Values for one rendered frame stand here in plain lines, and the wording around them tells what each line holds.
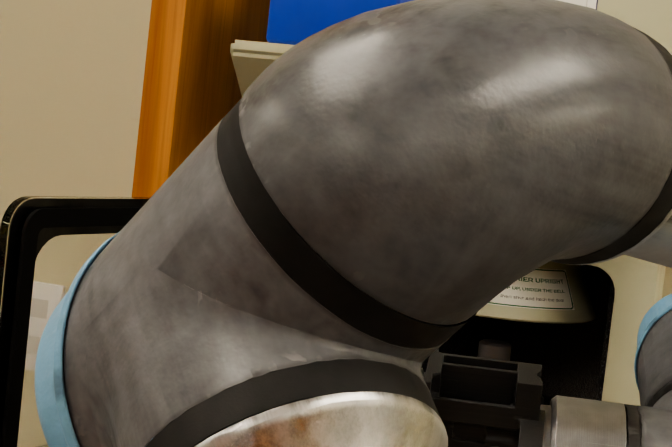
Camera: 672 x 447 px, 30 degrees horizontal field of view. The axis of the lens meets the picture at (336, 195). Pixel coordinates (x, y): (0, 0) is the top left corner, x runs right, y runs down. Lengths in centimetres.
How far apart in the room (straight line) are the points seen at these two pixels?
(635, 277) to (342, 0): 31
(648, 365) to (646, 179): 35
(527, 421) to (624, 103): 29
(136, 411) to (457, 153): 14
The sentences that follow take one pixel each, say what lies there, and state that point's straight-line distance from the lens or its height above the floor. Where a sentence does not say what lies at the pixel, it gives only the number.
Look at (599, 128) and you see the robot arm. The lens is 43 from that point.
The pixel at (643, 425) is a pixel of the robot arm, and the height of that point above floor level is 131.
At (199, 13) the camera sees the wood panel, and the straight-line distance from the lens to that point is 101.
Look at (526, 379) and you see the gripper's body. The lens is 69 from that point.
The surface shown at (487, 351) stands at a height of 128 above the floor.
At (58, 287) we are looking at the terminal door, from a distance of 82.
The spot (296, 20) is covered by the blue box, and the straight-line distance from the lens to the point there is 93.
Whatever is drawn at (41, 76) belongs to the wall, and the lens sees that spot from 165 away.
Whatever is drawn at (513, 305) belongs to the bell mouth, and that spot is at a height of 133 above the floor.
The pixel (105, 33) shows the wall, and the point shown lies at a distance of 161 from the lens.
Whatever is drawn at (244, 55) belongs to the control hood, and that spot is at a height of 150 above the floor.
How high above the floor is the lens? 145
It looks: 3 degrees down
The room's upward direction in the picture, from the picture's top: 6 degrees clockwise
